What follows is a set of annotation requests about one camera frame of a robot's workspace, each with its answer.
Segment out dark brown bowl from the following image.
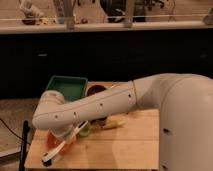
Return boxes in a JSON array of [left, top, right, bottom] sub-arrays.
[[87, 85, 106, 96]]

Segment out yellow banana toy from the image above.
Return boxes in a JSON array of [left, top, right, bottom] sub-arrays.
[[102, 119, 125, 130]]

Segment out small green cup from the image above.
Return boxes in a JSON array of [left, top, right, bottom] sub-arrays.
[[78, 123, 91, 137]]

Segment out green plastic tray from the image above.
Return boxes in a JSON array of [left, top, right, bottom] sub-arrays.
[[46, 75, 88, 101]]

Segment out dark red background bowl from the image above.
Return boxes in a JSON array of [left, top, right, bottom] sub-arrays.
[[22, 18, 36, 25]]

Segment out black stand pole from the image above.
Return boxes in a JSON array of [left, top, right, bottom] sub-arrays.
[[19, 120, 30, 171]]

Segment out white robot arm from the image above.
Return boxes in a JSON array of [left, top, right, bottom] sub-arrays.
[[32, 73, 213, 171]]

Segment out red orange bowl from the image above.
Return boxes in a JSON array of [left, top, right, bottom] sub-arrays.
[[46, 132, 76, 156]]

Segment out white dish brush black bristles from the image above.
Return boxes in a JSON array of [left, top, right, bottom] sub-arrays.
[[42, 121, 88, 167]]

